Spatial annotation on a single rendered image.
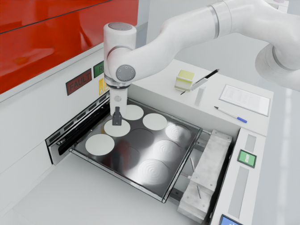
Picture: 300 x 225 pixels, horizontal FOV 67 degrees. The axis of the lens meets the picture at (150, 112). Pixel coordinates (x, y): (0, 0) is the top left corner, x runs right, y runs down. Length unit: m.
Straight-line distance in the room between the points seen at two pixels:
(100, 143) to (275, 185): 1.66
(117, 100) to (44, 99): 0.20
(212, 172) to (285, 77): 0.38
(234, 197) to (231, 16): 0.49
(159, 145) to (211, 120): 0.24
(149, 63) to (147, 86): 0.47
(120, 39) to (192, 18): 0.19
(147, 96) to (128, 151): 0.30
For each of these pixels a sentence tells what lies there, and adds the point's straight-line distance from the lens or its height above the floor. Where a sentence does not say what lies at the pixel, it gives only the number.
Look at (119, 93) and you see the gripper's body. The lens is 0.65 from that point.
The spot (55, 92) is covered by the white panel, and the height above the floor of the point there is 1.11.
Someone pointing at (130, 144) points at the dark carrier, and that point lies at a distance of 0.83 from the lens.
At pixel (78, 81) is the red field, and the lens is 0.77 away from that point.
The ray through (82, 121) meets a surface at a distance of 0.86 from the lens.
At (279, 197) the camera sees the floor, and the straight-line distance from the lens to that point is 2.12.
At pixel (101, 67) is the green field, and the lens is 0.85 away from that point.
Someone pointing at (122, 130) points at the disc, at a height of 0.90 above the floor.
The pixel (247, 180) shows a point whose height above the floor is 0.96.
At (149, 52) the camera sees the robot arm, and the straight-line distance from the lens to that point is 0.54.
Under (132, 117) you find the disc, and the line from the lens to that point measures 0.93.
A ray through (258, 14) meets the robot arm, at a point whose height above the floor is 1.37.
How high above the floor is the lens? 1.52
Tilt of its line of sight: 40 degrees down
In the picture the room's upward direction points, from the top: 8 degrees clockwise
